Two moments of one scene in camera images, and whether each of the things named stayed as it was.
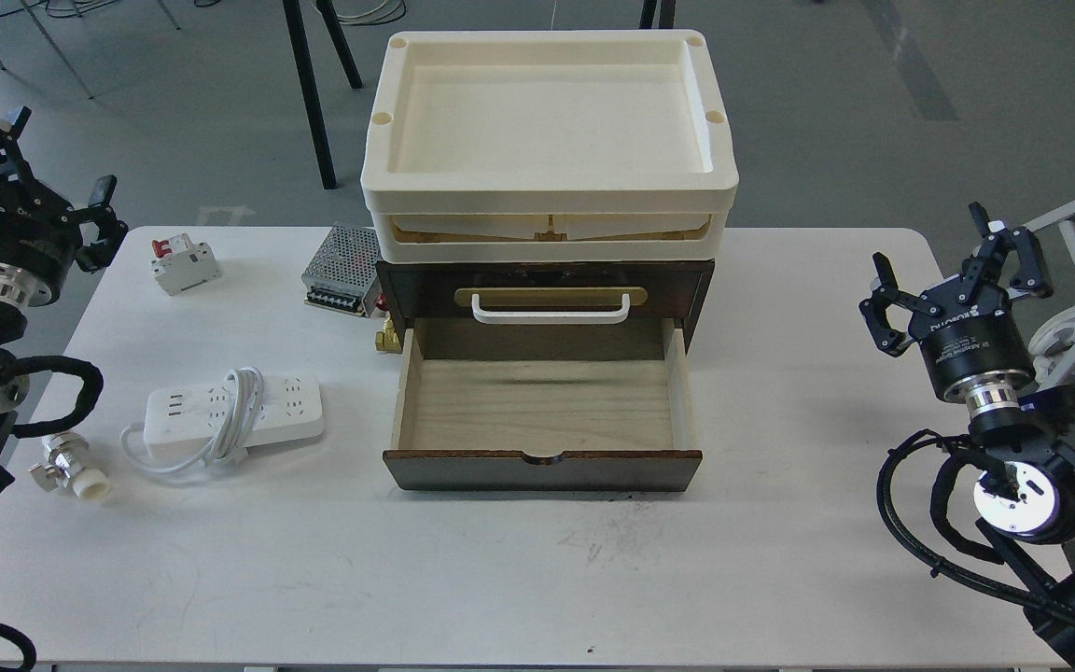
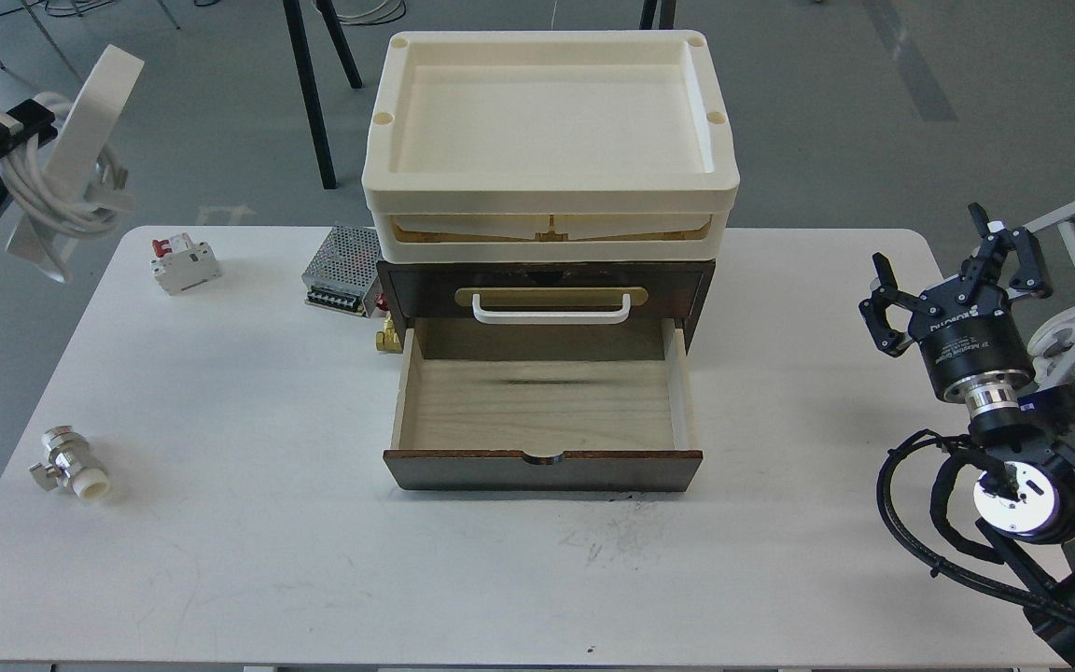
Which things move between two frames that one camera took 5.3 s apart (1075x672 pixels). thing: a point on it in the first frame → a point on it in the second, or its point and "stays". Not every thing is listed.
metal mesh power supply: [343, 274] stays
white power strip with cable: [196, 425] → [71, 186]
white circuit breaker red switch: [179, 263] stays
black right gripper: [976, 350] stays
